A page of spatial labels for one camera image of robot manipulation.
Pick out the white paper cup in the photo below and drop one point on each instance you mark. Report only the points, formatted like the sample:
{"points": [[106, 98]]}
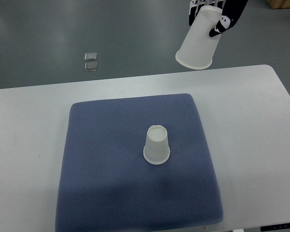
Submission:
{"points": [[198, 48], [156, 150]]}

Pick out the blue-grey textured mat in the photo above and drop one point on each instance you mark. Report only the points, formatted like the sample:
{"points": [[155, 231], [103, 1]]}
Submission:
{"points": [[106, 185]]}

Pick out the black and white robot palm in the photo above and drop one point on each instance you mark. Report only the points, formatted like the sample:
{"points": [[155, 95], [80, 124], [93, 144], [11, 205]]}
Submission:
{"points": [[231, 13]]}

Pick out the wooden furniture corner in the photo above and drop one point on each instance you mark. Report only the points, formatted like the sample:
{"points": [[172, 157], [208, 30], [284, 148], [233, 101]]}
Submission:
{"points": [[279, 4]]}

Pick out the white paper cup on mat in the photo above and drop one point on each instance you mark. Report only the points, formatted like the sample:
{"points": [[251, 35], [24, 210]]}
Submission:
{"points": [[156, 150]]}

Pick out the black table control panel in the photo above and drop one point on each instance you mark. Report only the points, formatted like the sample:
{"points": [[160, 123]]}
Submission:
{"points": [[275, 227]]}

